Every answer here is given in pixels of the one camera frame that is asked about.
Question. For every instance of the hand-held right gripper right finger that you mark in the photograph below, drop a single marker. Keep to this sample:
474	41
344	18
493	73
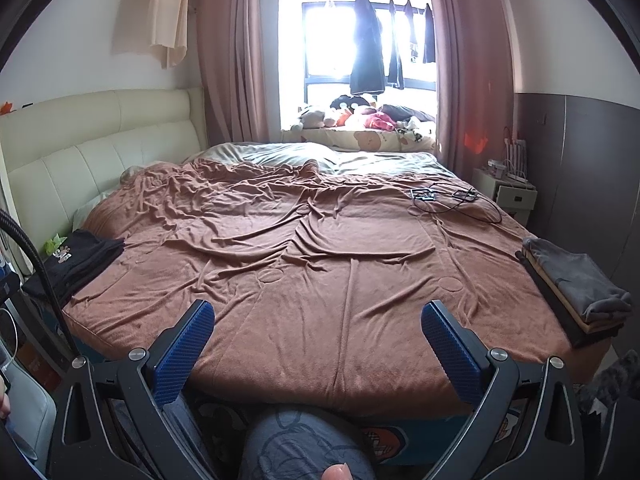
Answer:
450	355

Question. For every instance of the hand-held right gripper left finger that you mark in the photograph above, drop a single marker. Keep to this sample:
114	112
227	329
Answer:
185	350

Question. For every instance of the black teddy bear t-shirt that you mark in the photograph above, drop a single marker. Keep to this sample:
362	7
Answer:
570	322

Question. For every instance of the person's left hand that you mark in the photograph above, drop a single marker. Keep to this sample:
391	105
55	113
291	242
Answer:
3	400

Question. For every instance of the person's right hand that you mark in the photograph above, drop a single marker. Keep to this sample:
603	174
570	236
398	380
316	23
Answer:
340	473

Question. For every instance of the green toy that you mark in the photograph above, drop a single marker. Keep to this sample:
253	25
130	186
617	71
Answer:
52	245

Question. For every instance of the black printed garment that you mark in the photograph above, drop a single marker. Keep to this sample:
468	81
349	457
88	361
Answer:
85	260

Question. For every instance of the cartoon printed bed base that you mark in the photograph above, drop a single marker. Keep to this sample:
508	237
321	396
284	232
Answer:
385	437

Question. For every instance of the white pillow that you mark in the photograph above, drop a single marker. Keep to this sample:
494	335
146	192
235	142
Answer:
92	207

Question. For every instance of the beige folded garment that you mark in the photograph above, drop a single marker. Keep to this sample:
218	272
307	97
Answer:
560	294

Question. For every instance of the brown fleece blanket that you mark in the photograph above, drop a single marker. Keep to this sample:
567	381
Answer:
325	270

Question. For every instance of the grey folded garment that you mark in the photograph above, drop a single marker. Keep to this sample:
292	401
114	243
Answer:
580	275

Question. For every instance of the person's leg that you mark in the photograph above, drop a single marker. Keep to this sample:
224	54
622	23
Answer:
305	445

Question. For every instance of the small black device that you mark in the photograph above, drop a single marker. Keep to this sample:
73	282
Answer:
422	195

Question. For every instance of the mottled grey fuzzy cloth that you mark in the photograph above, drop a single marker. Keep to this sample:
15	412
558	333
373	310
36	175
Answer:
612	385

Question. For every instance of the white nightstand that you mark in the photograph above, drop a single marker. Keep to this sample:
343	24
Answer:
515	199

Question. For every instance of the cream leather headboard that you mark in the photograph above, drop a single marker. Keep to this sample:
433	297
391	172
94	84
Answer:
100	135

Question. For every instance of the small jar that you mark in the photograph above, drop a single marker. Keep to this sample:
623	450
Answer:
495	166

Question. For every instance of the pale duvet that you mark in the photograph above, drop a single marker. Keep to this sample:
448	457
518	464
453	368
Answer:
280	152

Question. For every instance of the black and white plush toy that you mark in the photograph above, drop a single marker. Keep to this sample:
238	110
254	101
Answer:
412	128

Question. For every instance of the bear printed cushion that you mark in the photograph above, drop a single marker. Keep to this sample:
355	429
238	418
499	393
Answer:
350	138

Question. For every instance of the red plush toy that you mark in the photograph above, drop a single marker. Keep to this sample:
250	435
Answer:
377	121

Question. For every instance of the dark pillow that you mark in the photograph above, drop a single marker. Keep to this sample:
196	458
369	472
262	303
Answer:
410	111

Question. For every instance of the orange plush toy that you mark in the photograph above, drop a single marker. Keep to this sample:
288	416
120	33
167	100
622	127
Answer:
345	117

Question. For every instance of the grey plush toy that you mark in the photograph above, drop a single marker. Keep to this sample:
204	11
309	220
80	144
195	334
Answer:
312	116

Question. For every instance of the pink curtain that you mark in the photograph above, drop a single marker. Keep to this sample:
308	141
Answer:
235	60
460	60

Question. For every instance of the cream hanging cloth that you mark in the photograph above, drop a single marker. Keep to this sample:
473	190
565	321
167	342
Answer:
160	20

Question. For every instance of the dark hanging garment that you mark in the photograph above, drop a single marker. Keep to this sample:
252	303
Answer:
429	32
396	45
411	30

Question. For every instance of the black hanging jacket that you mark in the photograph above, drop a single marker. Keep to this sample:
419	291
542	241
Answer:
367	50

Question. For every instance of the window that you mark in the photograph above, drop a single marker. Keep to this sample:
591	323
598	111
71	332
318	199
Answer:
330	35

